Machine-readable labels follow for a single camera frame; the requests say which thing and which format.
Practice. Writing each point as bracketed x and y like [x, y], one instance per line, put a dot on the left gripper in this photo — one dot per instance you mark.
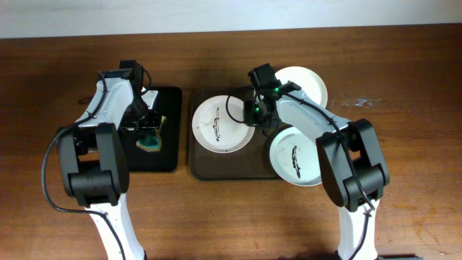
[149, 123]

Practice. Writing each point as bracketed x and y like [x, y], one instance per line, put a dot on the white plate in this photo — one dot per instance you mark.
[294, 158]
[310, 82]
[213, 128]

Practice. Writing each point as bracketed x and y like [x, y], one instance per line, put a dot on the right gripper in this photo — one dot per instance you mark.
[250, 113]

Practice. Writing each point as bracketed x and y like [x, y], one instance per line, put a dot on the black small tray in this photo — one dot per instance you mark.
[169, 104]

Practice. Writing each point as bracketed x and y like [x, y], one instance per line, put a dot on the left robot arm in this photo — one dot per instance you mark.
[93, 163]

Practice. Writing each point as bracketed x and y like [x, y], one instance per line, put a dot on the green yellow sponge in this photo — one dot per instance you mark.
[152, 141]

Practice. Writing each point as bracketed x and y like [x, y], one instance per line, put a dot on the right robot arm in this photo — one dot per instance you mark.
[353, 168]

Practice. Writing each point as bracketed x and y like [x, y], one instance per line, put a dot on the brown large tray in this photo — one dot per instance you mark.
[249, 163]

